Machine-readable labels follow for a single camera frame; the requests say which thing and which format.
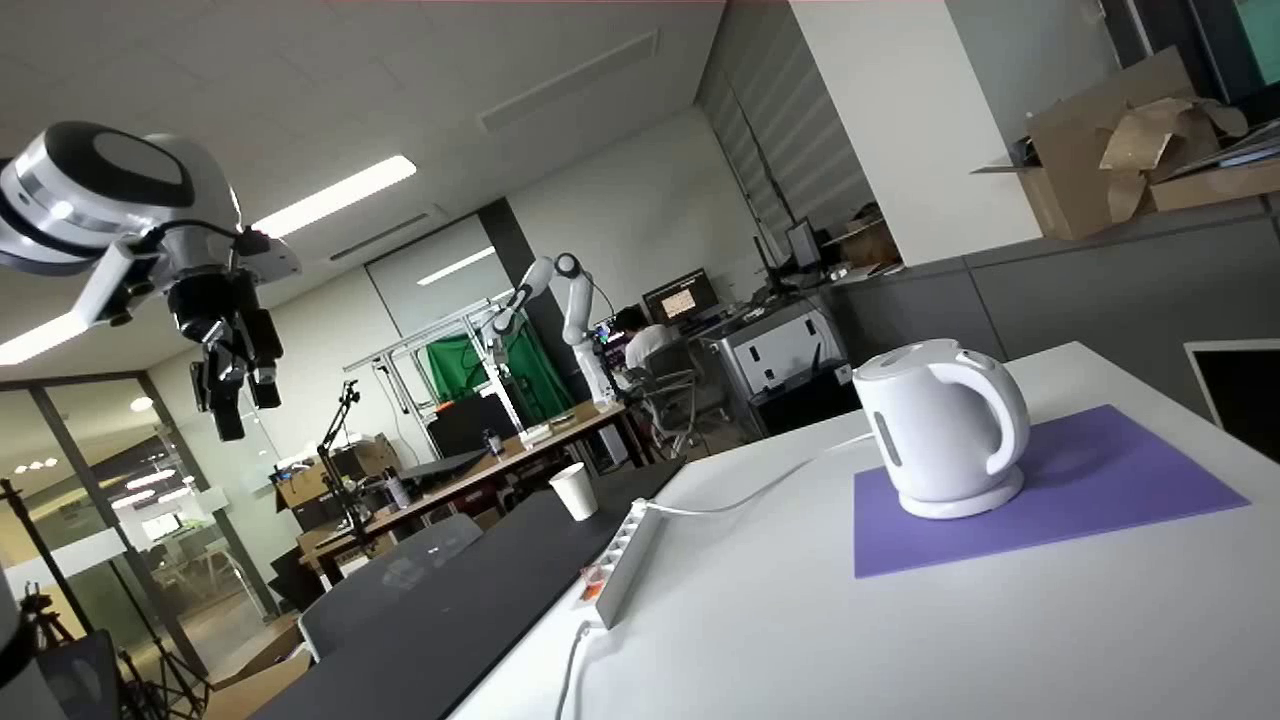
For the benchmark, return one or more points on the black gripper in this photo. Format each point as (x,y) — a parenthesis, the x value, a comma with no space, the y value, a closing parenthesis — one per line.
(238,342)

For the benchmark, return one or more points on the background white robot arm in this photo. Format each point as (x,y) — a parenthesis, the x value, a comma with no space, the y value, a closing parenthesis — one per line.
(574,322)

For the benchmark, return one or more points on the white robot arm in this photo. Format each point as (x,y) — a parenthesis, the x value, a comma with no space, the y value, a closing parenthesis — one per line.
(145,215)

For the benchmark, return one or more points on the wooden desk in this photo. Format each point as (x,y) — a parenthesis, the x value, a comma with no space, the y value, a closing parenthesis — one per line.
(513,453)

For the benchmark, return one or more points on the green cloth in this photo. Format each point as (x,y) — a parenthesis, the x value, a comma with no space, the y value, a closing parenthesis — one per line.
(454,364)

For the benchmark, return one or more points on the white paper cup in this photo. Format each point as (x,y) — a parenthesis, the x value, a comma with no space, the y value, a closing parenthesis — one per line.
(574,484)

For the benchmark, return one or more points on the white power strip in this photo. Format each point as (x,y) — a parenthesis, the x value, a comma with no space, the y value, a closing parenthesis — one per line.
(611,579)

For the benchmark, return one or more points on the grey cabinet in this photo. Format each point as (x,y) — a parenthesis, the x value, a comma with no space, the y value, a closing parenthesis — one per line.
(776,351)

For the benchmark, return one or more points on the white electric kettle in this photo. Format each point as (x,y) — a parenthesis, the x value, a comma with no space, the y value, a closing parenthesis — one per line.
(949,426)

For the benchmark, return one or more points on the purple mat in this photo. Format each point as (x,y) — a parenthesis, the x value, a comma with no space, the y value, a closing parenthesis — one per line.
(1087,472)

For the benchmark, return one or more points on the cardboard box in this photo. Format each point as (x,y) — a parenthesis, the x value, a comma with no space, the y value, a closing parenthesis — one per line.
(1140,142)

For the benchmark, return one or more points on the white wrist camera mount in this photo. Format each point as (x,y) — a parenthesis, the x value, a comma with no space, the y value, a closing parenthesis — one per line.
(172,250)

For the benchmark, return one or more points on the black camera tripod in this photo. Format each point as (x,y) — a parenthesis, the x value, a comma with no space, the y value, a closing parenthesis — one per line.
(76,661)

